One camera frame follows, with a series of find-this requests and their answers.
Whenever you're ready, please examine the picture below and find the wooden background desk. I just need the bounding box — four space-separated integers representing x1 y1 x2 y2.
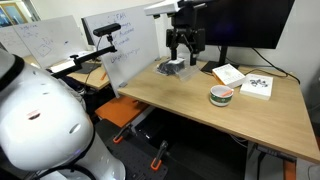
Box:
22 54 112 91

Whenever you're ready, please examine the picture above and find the small whiteboard panel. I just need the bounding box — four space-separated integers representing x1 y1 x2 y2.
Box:
0 26 32 58

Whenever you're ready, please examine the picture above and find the black computer monitor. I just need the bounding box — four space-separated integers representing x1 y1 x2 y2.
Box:
199 0 296 73

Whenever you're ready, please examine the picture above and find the clear bag with black item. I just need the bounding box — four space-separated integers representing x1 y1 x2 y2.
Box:
153 56 202 82

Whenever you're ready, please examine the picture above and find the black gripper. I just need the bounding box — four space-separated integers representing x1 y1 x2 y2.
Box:
165 27 207 67

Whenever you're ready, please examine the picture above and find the orange marker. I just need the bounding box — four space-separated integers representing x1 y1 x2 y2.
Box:
220 89 234 98

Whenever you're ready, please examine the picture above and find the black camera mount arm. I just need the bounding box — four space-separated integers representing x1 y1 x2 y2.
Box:
50 34 118 80

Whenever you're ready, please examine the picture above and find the black desk control panel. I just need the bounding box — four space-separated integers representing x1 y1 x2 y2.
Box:
255 144 298 164

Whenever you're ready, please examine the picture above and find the black pad on desk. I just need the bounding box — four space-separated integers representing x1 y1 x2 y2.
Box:
74 62 102 75

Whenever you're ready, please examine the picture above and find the black stereo camera bar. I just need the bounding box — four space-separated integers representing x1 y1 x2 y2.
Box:
92 22 122 38

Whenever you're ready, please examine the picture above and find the black clamp with orange handle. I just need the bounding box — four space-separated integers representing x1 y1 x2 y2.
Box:
150 139 170 172
112 124 133 145

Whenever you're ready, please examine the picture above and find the white bowl with green band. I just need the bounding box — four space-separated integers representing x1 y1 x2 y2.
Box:
209 84 235 108

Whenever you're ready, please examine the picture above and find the black monitor cable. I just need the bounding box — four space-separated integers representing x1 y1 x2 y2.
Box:
244 47 301 85

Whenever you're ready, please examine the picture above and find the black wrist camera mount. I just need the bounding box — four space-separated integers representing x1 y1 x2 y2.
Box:
170 4 198 30

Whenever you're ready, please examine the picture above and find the white box with black print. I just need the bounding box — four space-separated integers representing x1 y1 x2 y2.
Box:
239 73 275 101

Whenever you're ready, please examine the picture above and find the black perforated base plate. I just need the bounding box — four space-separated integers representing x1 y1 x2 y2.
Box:
105 132 169 180

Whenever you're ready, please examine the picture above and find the whiteboard with sketch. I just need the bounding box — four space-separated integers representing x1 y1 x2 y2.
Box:
13 14 88 70

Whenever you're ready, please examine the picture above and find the white box with orange side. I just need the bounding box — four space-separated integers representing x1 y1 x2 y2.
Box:
211 63 247 90

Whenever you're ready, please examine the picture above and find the orange chair seat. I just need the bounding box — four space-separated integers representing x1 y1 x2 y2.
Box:
94 95 150 129

